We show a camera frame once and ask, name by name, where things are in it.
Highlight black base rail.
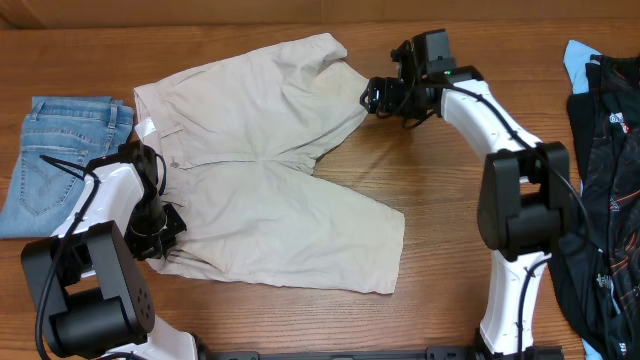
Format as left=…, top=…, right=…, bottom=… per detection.
left=199, top=346, right=564, bottom=360

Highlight light blue garment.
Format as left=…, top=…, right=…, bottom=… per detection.
left=563, top=40, right=601, bottom=94

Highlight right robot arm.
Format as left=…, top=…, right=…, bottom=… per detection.
left=360, top=29, right=575, bottom=359

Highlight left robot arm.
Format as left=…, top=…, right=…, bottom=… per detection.
left=21, top=141, right=211, bottom=360

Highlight beige cotton shorts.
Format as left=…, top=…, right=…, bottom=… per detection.
left=134, top=33, right=405, bottom=294

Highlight black patterned garment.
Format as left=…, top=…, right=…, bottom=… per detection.
left=549, top=55, right=639, bottom=359

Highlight folded blue jeans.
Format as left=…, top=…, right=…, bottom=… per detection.
left=1, top=96, right=134, bottom=238

